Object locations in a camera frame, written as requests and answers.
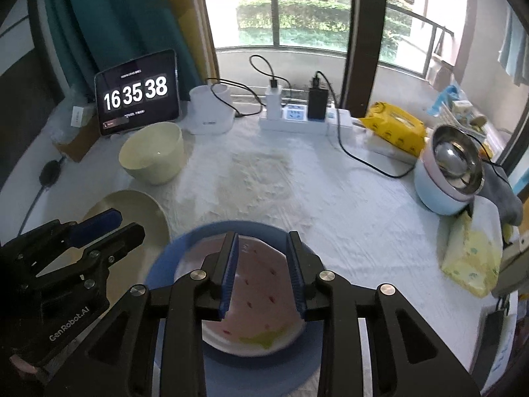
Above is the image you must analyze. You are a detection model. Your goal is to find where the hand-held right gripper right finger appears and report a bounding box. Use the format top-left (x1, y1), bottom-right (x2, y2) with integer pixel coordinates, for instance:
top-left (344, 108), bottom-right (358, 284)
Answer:
top-left (286, 231), bottom-right (482, 397)

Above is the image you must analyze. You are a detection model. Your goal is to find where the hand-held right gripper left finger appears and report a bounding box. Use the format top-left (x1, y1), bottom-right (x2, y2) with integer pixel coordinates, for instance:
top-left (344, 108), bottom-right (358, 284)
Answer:
top-left (43, 232), bottom-right (240, 397)

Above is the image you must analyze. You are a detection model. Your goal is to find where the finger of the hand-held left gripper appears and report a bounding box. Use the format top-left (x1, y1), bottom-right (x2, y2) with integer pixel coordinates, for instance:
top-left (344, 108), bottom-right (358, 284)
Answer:
top-left (31, 222), bottom-right (146, 296)
top-left (0, 209), bottom-right (123, 265)

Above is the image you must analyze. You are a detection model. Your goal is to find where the cream plate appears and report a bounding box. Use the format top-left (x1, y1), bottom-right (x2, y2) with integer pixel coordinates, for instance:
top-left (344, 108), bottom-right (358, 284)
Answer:
top-left (76, 190), bottom-right (171, 282)

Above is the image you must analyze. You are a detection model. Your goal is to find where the pink and white bowl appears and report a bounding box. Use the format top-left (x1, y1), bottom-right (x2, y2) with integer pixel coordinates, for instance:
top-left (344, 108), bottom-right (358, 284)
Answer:
top-left (174, 234), bottom-right (308, 356)

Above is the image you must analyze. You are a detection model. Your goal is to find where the large blue bowl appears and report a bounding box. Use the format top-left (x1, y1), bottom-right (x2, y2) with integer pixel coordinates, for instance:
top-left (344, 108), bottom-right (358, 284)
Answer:
top-left (148, 220), bottom-right (331, 395)

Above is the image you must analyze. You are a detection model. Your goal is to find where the black round plug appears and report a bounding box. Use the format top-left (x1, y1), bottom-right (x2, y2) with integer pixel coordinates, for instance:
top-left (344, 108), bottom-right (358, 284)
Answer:
top-left (39, 159), bottom-right (61, 188)

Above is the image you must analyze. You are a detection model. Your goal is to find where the cream bowl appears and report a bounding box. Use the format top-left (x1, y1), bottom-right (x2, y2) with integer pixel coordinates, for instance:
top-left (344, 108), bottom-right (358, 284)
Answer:
top-left (118, 122), bottom-right (183, 185)

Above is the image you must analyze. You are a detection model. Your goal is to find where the cardboard box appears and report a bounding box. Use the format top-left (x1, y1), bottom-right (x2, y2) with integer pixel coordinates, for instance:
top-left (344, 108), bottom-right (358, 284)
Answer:
top-left (52, 103), bottom-right (102, 163)

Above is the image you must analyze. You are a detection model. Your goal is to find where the tablet showing clock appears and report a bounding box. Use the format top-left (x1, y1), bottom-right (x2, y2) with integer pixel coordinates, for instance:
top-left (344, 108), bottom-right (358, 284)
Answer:
top-left (94, 49), bottom-right (183, 137)

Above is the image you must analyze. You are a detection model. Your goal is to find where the white round-cornered container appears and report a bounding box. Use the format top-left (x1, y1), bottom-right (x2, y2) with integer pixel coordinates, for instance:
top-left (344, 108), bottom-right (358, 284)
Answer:
top-left (189, 85), bottom-right (235, 135)

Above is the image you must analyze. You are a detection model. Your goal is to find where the white power strip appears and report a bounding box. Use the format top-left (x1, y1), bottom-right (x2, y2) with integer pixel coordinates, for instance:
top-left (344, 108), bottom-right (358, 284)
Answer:
top-left (260, 105), bottom-right (356, 137)

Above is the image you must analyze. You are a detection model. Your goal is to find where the white charger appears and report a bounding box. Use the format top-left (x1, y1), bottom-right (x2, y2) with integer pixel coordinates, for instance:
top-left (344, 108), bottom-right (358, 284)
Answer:
top-left (264, 78), bottom-right (282, 120)

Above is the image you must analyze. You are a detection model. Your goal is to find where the yellow-green tissue pack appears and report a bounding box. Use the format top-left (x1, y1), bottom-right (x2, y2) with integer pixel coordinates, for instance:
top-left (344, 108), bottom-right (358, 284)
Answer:
top-left (441, 196), bottom-right (504, 298)

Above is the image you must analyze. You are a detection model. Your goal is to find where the yellow wipes pack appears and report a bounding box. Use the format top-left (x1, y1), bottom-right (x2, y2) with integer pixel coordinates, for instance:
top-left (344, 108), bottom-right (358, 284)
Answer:
top-left (359, 101), bottom-right (427, 155)

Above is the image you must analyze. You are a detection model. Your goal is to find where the steel bowl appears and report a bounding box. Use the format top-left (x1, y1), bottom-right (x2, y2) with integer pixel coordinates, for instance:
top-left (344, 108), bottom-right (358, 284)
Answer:
top-left (430, 124), bottom-right (485, 195)

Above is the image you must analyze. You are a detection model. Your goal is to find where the black flat device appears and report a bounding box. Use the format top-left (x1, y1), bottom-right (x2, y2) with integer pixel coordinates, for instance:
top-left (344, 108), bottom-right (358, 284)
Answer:
top-left (481, 309), bottom-right (508, 361)

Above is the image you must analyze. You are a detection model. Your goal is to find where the teal curtain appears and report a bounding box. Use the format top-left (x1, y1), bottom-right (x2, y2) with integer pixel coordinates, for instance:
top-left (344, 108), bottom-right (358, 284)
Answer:
top-left (43, 0), bottom-right (195, 104)

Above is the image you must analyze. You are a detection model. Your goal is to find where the grey cloth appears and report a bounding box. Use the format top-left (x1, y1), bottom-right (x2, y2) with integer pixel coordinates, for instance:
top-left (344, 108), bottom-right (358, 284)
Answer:
top-left (475, 163), bottom-right (523, 226)

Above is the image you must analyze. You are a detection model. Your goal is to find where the blue plastic bag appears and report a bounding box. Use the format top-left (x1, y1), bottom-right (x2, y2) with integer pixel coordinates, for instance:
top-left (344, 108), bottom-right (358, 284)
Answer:
top-left (427, 85), bottom-right (461, 116)

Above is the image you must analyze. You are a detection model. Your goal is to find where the hanging light blue towel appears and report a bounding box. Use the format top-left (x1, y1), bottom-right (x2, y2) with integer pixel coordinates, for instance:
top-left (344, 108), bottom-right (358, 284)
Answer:
top-left (498, 14), bottom-right (529, 87)

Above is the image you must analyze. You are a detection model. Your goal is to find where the black cable of white container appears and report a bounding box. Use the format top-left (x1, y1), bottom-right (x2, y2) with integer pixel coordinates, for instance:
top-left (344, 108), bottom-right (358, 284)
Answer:
top-left (206, 78), bottom-right (265, 118)

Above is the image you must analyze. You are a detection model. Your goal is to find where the black cable of white charger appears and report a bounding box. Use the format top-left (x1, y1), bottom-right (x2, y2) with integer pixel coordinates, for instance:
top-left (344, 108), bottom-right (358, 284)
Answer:
top-left (249, 55), bottom-right (278, 87)

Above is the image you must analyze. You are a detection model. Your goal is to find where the black cable over steel bowl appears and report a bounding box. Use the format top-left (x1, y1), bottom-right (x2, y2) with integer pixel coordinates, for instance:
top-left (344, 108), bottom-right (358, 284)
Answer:
top-left (444, 125), bottom-right (515, 183)

